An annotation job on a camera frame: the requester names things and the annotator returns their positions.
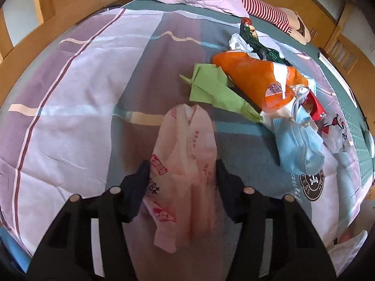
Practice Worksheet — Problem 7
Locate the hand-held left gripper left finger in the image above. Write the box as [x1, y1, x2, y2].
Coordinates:
[26, 160, 151, 281]

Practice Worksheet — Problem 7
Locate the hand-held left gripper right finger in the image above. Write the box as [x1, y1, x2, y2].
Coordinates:
[215, 159, 337, 281]

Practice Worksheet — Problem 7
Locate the pink-white red print plastic bag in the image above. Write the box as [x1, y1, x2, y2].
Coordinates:
[151, 104, 218, 253]

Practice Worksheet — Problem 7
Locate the blue face mask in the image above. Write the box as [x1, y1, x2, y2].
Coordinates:
[273, 102, 325, 175]

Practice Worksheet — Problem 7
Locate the folded green paper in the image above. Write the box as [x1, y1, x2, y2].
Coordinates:
[179, 63, 263, 122]

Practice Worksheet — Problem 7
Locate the pink grey patchwork blanket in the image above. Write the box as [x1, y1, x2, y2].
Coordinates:
[0, 7, 365, 258]

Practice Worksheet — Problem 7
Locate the orange plastic bag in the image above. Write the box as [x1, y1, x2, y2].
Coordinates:
[211, 51, 311, 113]

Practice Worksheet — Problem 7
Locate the red wrapper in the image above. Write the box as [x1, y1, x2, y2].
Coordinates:
[300, 89, 327, 123]

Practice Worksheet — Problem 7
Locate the white printed plastic bag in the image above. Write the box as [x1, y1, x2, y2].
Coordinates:
[319, 100, 356, 154]

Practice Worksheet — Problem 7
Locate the white cloth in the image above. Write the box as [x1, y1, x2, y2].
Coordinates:
[326, 230, 368, 270]

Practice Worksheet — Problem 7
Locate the blue cloth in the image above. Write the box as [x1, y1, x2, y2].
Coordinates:
[0, 228, 33, 270]

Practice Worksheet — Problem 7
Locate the white crumpled plastic bag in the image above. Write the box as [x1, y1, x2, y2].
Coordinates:
[229, 33, 253, 54]

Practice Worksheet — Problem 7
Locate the dark green plastic wrapper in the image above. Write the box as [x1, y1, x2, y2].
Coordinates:
[240, 19, 293, 66]

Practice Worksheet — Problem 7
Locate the red striped plush doll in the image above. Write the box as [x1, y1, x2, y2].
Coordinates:
[241, 0, 311, 45]

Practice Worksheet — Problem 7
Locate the wooden cabinet with glass panels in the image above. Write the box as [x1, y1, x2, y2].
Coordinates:
[240, 0, 375, 74]

